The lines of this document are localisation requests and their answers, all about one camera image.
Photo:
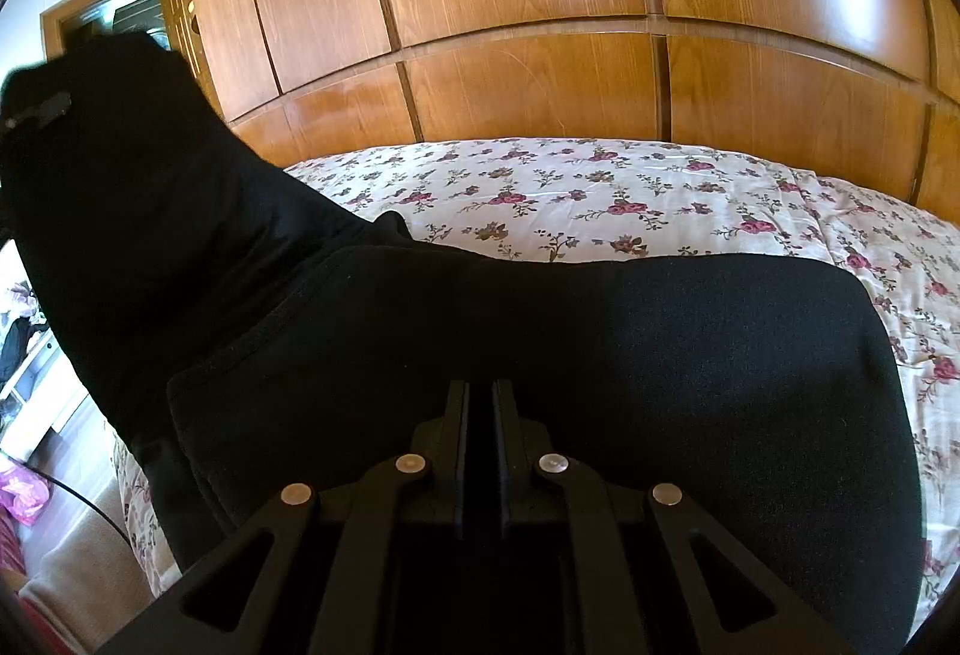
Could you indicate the wooden door frame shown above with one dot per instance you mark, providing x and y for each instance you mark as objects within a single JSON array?
[{"x": 82, "y": 14}]

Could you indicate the white low cabinet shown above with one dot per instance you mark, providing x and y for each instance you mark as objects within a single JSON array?
[{"x": 41, "y": 392}]

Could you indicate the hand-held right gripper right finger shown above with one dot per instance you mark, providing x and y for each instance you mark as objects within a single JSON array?
[{"x": 504, "y": 452}]

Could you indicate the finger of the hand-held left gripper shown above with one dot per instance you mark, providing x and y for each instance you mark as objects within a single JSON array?
[{"x": 41, "y": 109}]

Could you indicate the wooden wardrobe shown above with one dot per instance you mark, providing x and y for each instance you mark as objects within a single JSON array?
[{"x": 562, "y": 10}]

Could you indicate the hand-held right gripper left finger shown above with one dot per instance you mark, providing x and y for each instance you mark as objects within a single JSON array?
[{"x": 457, "y": 452}]

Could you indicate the floral bedspread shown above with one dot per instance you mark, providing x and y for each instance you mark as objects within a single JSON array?
[{"x": 600, "y": 197}]

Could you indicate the black pants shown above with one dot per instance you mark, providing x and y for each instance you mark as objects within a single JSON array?
[{"x": 525, "y": 340}]

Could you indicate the pink plastic bag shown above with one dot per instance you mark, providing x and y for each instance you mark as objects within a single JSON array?
[{"x": 22, "y": 491}]

